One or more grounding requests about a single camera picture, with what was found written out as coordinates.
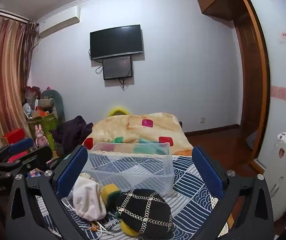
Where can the small black wall monitor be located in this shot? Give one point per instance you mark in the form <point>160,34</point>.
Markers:
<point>117,67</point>

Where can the yellow sponge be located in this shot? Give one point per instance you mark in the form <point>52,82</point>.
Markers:
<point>107,190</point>

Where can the green cylinder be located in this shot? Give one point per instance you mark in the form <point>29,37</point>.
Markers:
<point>49,140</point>

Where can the striped brown curtain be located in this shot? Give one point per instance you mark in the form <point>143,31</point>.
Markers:
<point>3,80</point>

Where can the white mini fridge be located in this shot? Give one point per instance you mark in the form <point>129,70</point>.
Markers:
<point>285,175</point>

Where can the white cloth pouch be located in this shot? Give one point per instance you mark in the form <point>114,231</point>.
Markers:
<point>88,197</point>

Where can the white wall air conditioner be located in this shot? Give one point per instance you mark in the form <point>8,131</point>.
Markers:
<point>58,23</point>

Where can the large black wall television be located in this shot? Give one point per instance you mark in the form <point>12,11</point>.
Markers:
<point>116,42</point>

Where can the green cardboard box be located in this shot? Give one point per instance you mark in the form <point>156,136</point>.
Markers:
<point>43,123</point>

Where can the yellow soft ball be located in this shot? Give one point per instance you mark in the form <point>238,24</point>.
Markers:
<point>129,230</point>

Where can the red plastic bags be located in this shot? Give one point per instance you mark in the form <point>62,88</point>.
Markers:
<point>32,92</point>

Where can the red paper sticker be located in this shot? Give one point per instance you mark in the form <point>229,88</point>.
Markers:
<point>284,36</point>

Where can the yellow fuzzy hoop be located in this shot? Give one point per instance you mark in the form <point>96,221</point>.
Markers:
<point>118,110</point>

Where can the dark purple clothing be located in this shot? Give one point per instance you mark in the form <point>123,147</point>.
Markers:
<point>73,132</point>

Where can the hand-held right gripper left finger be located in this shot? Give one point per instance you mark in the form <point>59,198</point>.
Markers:
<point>72,173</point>

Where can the brown wooden door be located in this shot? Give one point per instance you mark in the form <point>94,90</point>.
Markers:
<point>251,80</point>

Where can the white sliding wardrobe door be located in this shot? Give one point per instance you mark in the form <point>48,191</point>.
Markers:
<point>277,67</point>

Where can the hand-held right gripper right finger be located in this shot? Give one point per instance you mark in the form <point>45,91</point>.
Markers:
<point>208,172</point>

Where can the colourful patchwork blanket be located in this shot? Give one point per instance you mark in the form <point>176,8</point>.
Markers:
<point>143,127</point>

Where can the white wall socket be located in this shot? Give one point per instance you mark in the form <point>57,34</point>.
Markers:
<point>202,119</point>

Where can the blue patterned bedsheet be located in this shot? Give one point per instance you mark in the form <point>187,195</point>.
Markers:
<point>190,180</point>

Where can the pink rabbit plush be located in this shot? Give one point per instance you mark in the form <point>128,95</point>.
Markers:
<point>41,137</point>

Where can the green knitted cloth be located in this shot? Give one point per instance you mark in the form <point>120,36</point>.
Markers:
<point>114,202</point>

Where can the black studded hat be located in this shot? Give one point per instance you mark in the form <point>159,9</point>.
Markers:
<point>143,210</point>

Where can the grey plush toy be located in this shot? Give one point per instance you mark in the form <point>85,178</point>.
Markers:
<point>53,100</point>

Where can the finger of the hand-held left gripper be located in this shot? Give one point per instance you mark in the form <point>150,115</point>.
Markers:
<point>20,145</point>
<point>40,155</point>

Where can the red box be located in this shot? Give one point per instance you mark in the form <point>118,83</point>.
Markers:
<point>14,133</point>

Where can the clear plastic box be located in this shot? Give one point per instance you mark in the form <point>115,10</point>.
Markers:
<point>133,165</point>

